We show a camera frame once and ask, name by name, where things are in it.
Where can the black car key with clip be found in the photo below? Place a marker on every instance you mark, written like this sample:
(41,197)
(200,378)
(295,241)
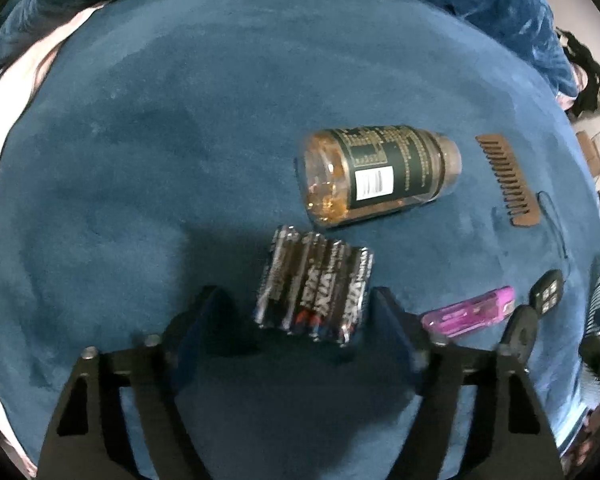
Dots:
(522,330)

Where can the black battery pack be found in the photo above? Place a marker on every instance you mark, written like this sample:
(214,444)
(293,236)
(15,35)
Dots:
(310,285)

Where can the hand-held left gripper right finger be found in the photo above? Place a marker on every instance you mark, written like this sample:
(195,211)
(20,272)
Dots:
(395,325)

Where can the black four-button remote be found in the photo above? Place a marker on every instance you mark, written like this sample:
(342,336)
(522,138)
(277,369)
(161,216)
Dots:
(547,292)

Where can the purple lighter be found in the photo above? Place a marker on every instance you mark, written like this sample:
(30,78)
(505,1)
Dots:
(465,315)

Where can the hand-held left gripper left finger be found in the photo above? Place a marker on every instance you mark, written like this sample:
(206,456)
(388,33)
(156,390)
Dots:
(205,325)

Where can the brown wooden comb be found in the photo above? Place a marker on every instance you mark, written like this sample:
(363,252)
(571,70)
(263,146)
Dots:
(527,210)

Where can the blue plush blanket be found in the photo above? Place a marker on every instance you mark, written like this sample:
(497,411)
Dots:
(130,185)

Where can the clear capsule bottle dark label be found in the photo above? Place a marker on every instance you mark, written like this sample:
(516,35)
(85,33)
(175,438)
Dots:
(380,170)

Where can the pile of clothes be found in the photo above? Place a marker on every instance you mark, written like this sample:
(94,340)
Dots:
(587,75)

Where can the white bed sheet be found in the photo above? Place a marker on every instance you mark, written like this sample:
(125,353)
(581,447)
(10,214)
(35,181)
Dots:
(45,50)

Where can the blue quilt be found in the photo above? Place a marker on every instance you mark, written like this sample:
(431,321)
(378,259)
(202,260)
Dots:
(505,0)

